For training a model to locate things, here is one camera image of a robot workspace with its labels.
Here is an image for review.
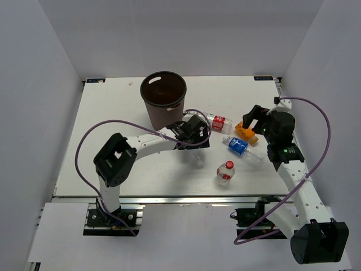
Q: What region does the clear bottle red label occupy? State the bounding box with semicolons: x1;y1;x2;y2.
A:
183;110;232;134

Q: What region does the clear bottle blue label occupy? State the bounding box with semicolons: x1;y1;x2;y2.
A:
186;148;205;168

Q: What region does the orange juice bottle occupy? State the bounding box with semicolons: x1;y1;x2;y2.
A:
153;89;171;99
235;121;258;146

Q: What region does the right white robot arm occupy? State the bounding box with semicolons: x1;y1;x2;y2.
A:
243;105;349;264

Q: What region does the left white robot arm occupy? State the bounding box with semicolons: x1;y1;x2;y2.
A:
94;115;209;225

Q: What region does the brown plastic waste bin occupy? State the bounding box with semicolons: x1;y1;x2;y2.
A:
140;71;187;130

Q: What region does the lying orange juice bottle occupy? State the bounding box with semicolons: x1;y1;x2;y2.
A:
235;121;258;146

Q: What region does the Pocari Sweat blue bottle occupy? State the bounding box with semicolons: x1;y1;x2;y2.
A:
222;135;265;168

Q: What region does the right blue table sticker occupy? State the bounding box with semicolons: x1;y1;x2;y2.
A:
253;76;274;81

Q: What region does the blue table sticker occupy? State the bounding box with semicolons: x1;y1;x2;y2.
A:
86;78;105;84
253;76;274;81

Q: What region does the small upright red-cap bottle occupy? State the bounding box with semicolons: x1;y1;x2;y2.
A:
217;160;235;184

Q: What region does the left blue table sticker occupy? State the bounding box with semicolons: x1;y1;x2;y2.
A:
86;78;105;84

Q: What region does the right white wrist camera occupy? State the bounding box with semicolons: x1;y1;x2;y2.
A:
267;97;292;116

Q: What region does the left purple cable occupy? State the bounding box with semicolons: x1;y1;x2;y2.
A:
74;109;212;237

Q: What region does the purple cable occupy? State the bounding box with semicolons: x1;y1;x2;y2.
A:
74;109;212;237
233;97;331;246

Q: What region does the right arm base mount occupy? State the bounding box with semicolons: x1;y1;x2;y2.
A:
230;196;286;241

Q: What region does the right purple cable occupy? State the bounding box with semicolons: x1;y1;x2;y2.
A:
233;97;331;246

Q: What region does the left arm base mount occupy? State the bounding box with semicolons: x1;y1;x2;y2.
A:
83;206;143;237

